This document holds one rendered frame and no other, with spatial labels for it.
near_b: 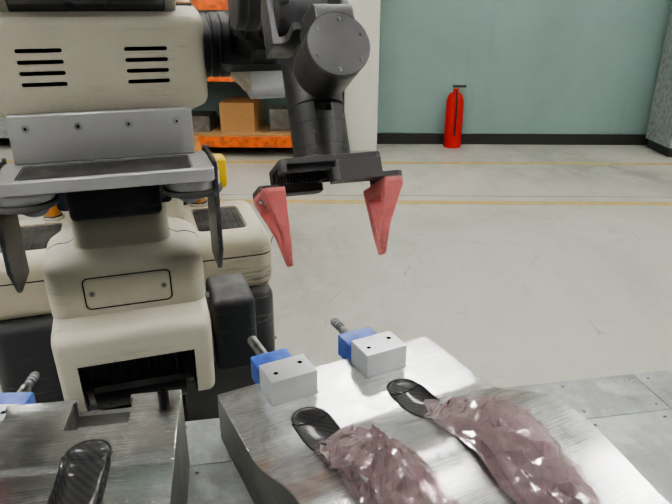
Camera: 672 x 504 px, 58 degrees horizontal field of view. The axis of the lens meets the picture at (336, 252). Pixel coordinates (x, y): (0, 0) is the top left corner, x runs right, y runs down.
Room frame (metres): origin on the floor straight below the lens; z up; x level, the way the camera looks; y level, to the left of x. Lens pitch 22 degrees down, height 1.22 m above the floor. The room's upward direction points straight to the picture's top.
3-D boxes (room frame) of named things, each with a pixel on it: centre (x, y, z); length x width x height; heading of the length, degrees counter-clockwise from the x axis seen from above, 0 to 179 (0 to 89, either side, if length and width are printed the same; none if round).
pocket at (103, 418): (0.44, 0.21, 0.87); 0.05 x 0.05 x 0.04; 10
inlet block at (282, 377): (0.57, 0.07, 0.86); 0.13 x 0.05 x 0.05; 27
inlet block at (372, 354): (0.62, -0.03, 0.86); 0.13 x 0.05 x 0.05; 27
